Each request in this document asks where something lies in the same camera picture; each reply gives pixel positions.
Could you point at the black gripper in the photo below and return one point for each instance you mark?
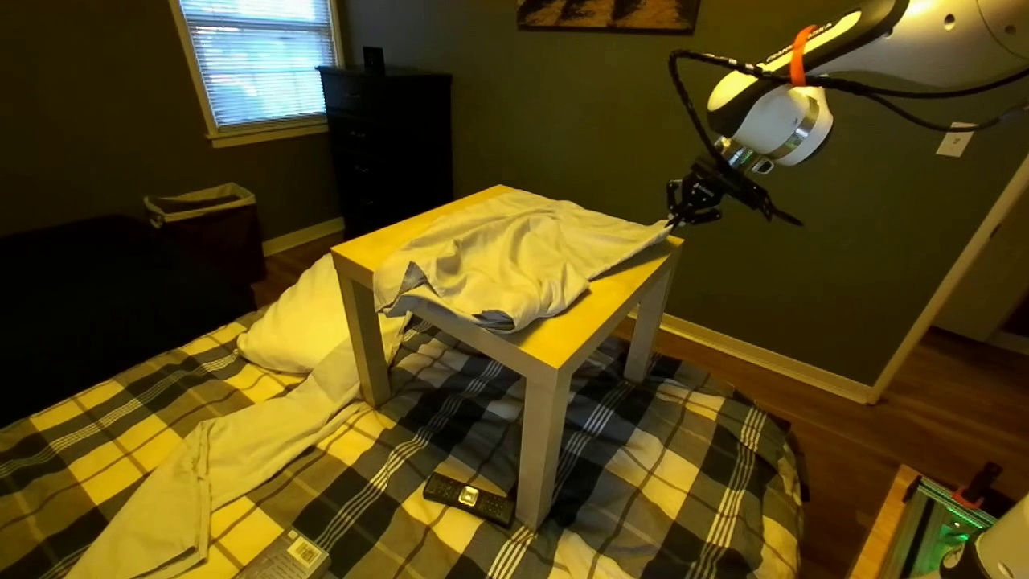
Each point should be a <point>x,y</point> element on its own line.
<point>700,194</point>

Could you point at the light grey cloth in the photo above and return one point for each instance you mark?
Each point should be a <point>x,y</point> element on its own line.
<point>509,266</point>

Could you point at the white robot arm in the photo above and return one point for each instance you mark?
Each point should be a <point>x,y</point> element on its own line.
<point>775,112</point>

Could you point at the light wooden side table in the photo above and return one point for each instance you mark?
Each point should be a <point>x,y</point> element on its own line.
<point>545,355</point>

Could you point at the plaid yellow black bedspread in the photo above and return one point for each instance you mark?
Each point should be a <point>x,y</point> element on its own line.
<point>668,476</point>

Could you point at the black dresser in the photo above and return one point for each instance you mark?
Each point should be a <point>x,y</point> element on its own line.
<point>390,133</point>

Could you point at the black remote control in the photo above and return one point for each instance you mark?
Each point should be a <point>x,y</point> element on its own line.
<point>470,500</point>

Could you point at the green box at corner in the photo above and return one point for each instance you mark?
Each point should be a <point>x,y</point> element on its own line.
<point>928,527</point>

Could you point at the white pillow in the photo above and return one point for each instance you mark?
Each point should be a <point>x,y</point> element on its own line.
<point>293,321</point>

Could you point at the dark laundry hamper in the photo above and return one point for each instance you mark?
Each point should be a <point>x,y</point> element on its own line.
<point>214,220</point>

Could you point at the beige sheet on bed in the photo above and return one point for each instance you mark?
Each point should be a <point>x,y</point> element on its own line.
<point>164,527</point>

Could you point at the framed wall picture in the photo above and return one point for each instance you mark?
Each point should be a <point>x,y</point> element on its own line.
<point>607,15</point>

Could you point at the white light switch plate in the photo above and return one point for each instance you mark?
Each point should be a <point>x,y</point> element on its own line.
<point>956,138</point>

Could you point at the window with white frame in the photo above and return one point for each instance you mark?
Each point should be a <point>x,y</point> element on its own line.
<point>255,65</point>

